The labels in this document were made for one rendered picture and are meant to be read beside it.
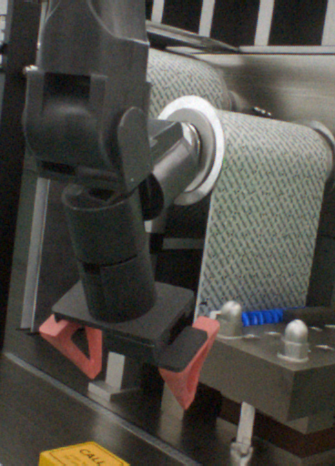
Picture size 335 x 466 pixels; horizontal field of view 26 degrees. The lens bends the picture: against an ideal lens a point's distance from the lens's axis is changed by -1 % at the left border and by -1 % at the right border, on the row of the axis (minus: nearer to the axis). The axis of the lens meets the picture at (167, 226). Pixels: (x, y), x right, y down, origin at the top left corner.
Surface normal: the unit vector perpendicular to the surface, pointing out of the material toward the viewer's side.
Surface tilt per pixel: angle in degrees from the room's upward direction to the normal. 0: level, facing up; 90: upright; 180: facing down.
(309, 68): 90
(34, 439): 0
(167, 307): 29
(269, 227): 90
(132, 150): 90
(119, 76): 90
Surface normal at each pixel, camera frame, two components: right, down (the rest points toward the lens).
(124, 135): 0.86, 0.17
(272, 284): 0.66, 0.18
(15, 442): 0.14, -0.98
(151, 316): -0.13, -0.84
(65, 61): -0.51, 0.10
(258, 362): -0.73, -0.02
